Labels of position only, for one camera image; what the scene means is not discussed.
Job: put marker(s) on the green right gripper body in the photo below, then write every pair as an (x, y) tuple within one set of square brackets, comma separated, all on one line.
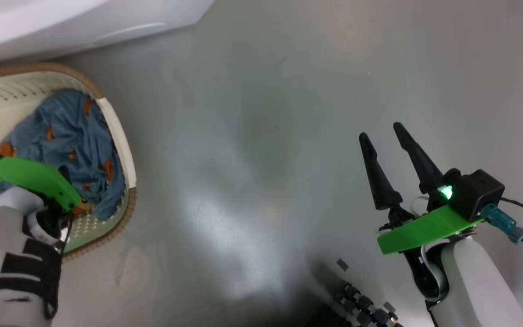
[(425, 229)]

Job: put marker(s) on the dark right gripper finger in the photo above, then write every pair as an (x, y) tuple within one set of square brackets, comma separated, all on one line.
[(420, 168), (379, 181)]

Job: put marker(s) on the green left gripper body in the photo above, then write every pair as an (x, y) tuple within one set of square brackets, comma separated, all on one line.
[(30, 175)]

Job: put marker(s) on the blue garment with orange print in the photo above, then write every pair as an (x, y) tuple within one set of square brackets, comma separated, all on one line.
[(71, 131)]

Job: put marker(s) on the white front-load washing machine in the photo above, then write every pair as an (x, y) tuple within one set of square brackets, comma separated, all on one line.
[(61, 22)]

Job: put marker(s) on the cream perforated laundry basket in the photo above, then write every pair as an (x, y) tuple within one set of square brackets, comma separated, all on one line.
[(116, 136)]

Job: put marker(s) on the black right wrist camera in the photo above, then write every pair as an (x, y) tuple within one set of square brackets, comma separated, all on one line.
[(479, 193)]

